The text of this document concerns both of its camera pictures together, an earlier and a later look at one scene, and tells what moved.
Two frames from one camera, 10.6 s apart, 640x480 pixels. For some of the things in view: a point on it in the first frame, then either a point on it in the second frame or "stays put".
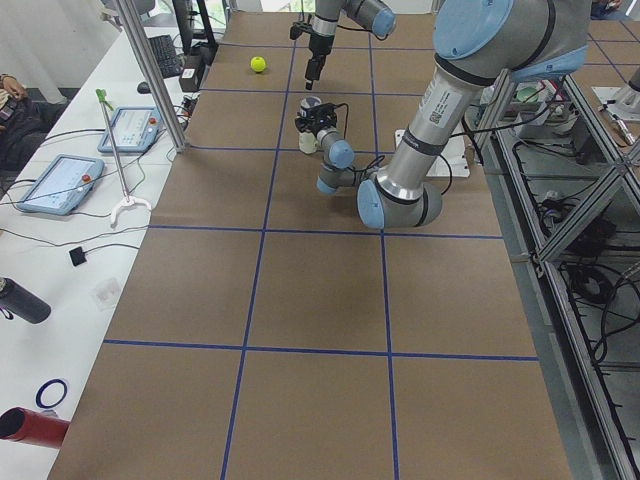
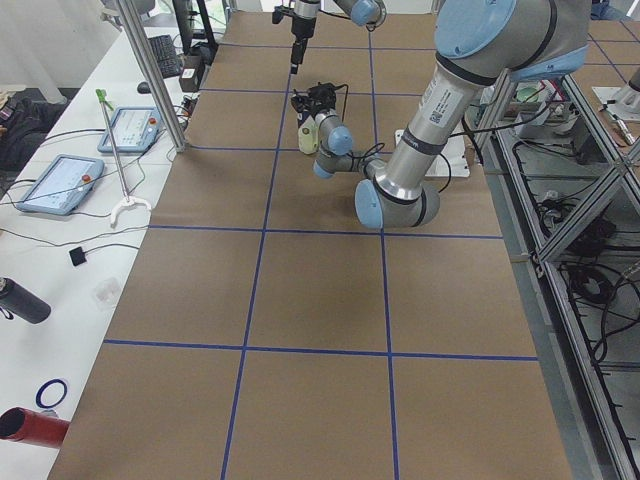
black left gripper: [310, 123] to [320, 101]
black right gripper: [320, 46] to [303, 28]
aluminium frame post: [145, 58] stays put
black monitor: [194, 26] stays put
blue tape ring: [39, 401] stays put
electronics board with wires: [184, 111] stays put
